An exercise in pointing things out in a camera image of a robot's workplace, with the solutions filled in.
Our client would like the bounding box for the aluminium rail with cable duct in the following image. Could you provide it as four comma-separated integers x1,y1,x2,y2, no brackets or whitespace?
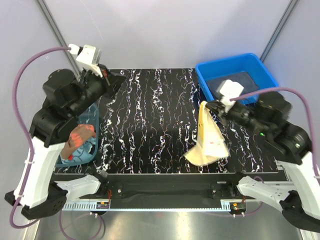
62,199,245,213

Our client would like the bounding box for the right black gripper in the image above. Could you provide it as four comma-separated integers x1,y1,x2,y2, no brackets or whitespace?
203,96,269,136

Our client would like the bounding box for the yellow towel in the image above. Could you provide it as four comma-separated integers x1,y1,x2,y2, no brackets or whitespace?
184,101,229,167

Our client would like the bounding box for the brown towel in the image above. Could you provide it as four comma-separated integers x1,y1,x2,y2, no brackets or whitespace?
60,124,96,159

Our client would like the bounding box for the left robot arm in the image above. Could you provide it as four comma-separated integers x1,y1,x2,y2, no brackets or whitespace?
4,64,126,220

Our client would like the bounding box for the blue plastic bin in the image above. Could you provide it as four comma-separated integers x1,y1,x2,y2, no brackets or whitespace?
195,53,279,102

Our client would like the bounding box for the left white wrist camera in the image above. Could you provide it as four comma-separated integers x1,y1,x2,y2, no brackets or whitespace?
68,43,103,78

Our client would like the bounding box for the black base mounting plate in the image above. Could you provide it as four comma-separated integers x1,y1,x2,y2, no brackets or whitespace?
84,173,244,205

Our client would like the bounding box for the dark grey-blue towel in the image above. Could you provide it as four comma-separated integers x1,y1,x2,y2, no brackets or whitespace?
206,71,260,96

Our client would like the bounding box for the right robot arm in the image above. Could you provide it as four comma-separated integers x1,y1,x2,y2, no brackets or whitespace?
206,90,320,233

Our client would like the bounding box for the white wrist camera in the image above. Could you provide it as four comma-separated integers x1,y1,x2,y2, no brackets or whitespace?
217,79,244,113
68,43,103,78

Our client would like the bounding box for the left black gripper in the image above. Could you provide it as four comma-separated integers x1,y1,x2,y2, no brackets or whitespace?
71,62,129,116

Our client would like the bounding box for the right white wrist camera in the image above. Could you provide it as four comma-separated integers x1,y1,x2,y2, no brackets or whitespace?
217,79,244,113

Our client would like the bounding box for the clear teal plastic bin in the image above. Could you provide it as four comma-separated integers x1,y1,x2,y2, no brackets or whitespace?
56,102,100,168

